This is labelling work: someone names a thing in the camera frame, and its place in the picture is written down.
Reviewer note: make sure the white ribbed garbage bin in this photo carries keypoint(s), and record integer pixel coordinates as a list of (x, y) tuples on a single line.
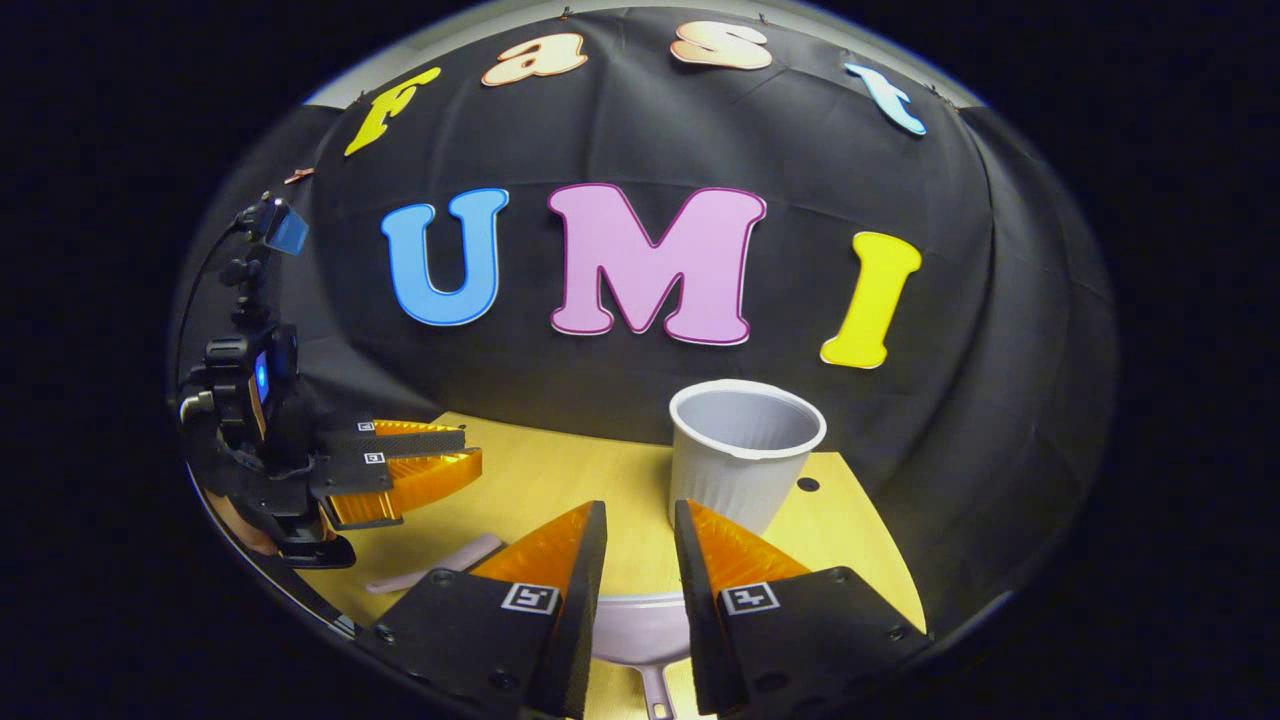
[(735, 480)]

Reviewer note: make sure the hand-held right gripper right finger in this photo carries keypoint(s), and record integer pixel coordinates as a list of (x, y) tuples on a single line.
[(705, 620)]

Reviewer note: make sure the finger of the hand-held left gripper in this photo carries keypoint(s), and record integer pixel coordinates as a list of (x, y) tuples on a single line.
[(410, 485), (410, 440)]

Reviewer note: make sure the pink plastic dustpan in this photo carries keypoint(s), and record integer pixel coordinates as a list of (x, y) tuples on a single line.
[(640, 625)]

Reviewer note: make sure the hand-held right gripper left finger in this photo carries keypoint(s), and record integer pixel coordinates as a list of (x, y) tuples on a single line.
[(570, 620)]

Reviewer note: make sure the yellow wooden desktop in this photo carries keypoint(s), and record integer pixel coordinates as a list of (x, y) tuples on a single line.
[(560, 470)]

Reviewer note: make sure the row of small metal clips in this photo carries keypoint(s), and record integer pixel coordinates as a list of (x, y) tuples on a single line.
[(298, 175)]

